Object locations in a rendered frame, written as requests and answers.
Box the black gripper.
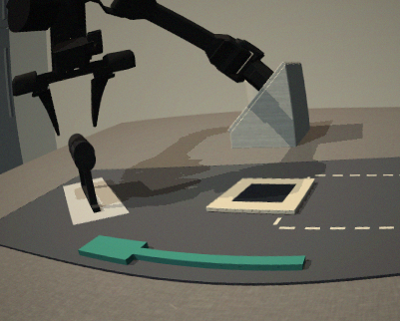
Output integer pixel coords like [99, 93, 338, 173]
[12, 24, 136, 136]

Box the cream square tile with black centre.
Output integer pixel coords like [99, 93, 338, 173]
[206, 178, 315, 214]

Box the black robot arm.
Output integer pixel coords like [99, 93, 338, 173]
[6, 0, 274, 91]

